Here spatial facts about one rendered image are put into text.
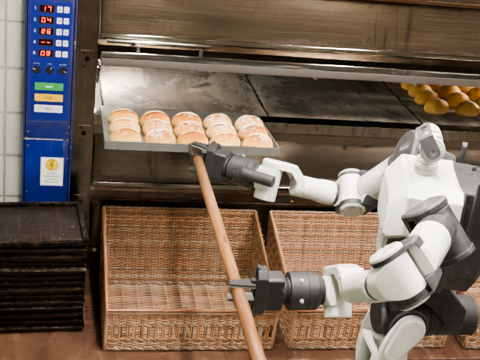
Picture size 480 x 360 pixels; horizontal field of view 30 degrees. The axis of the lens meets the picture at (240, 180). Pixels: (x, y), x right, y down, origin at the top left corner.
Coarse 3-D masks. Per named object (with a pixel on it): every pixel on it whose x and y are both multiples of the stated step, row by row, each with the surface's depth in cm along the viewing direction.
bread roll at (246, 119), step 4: (244, 116) 298; (248, 116) 297; (252, 116) 298; (236, 120) 298; (240, 120) 297; (244, 120) 297; (248, 120) 297; (252, 120) 297; (256, 120) 298; (260, 120) 299; (236, 124) 298; (240, 124) 297; (244, 124) 297; (260, 124) 298; (236, 128) 298; (240, 128) 297
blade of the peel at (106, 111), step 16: (144, 112) 304; (176, 112) 308; (192, 112) 310; (208, 112) 312; (224, 112) 314; (112, 144) 273; (128, 144) 274; (144, 144) 275; (160, 144) 276; (176, 144) 277; (240, 144) 289
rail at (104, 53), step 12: (156, 60) 279; (168, 60) 280; (180, 60) 281; (192, 60) 281; (204, 60) 282; (216, 60) 283; (228, 60) 284; (240, 60) 284; (252, 60) 285; (360, 72) 293; (372, 72) 294; (384, 72) 295; (396, 72) 296; (408, 72) 296; (420, 72) 297; (432, 72) 298; (444, 72) 299; (456, 72) 301
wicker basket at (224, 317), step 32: (128, 224) 313; (160, 224) 316; (192, 224) 318; (256, 224) 316; (160, 256) 317; (192, 256) 320; (256, 256) 315; (128, 288) 314; (160, 288) 316; (192, 288) 318; (224, 288) 321; (128, 320) 296; (160, 320) 279; (192, 320) 281; (224, 320) 284; (256, 320) 285
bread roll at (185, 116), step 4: (180, 112) 294; (184, 112) 294; (188, 112) 294; (176, 116) 293; (180, 116) 293; (184, 116) 293; (188, 116) 293; (192, 116) 293; (196, 116) 294; (172, 120) 294; (176, 120) 293; (180, 120) 292; (184, 120) 292; (188, 120) 292; (192, 120) 293; (196, 120) 294; (200, 120) 295; (172, 124) 294; (176, 124) 293; (200, 124) 295
